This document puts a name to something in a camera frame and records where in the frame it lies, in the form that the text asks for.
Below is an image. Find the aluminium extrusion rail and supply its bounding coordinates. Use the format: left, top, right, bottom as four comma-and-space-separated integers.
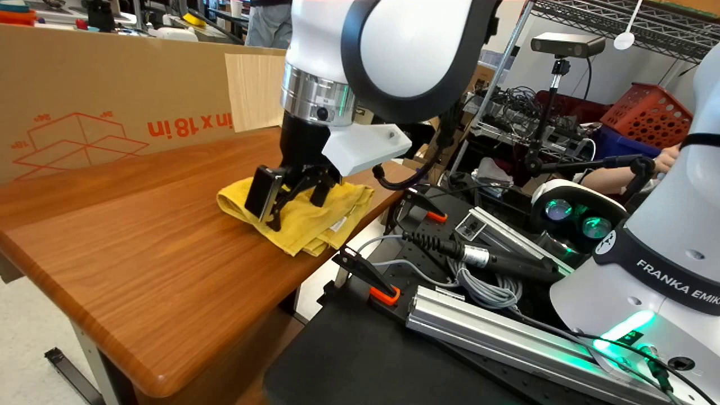
408, 285, 671, 405

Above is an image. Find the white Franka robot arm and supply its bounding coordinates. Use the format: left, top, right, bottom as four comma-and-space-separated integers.
248, 0, 720, 399

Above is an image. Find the stereo camera on stand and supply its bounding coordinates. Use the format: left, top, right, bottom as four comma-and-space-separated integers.
532, 177, 627, 266

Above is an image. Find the large cardboard box sheet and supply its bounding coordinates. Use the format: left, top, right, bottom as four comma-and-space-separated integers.
0, 25, 287, 185

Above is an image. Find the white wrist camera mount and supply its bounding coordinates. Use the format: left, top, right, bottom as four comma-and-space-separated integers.
321, 124, 413, 177

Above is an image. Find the brown wooden table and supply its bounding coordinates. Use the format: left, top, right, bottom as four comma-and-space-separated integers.
0, 124, 423, 405

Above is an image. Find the yellow towel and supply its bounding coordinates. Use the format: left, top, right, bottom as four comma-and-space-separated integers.
216, 177, 374, 257

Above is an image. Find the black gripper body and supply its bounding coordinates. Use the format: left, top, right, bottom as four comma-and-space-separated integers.
245, 111, 337, 221

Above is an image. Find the red plastic crate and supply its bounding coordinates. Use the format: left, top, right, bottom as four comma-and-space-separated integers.
600, 82, 693, 147

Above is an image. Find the light wooden board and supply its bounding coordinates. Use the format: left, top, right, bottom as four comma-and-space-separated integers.
226, 54, 283, 132

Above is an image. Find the bundle of grey cables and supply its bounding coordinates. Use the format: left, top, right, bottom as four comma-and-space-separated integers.
453, 263, 527, 309

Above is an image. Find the orange-handled black clamp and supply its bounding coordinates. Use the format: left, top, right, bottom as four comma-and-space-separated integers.
333, 246, 402, 308

